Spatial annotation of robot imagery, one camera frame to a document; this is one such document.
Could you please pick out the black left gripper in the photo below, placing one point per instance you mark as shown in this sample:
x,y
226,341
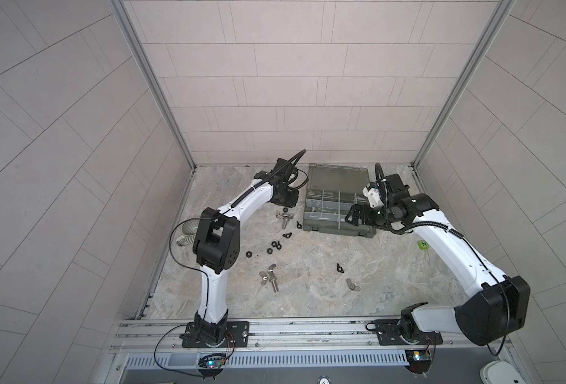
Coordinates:
x,y
292,202

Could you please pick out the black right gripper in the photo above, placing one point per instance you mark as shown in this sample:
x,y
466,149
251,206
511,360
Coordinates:
x,y
364,217

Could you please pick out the silver hex bolt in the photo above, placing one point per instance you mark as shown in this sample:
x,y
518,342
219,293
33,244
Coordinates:
x,y
285,217

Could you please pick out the green plastic organizer box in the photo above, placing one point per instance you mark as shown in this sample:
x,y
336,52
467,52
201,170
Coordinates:
x,y
331,193

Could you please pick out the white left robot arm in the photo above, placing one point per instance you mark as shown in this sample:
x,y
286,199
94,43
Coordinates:
x,y
217,243

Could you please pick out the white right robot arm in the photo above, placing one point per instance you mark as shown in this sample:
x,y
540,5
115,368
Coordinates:
x,y
497,304

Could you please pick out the green sticker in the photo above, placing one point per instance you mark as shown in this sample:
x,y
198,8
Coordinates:
x,y
423,245

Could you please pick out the silver wing nut front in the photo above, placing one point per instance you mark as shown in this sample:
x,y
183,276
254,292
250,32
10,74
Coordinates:
x,y
352,286

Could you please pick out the silver wing bolt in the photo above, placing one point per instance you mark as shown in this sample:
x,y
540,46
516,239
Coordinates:
x,y
268,276

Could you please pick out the right circuit board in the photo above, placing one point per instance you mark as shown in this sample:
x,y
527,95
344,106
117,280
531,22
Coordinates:
x,y
419,361

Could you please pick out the circuit board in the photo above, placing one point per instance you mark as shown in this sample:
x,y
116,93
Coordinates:
x,y
212,361
419,361

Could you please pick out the white round device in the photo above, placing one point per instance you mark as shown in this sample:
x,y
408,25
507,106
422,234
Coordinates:
x,y
500,372

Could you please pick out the left circuit board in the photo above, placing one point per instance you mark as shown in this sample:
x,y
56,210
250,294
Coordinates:
x,y
212,361

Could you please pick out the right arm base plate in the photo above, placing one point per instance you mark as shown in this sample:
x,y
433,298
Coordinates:
x,y
393,331

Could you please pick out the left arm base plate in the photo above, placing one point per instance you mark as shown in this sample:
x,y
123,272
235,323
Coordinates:
x,y
235,333

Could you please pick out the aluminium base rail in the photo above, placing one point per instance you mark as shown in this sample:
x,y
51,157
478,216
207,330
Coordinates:
x,y
266,334

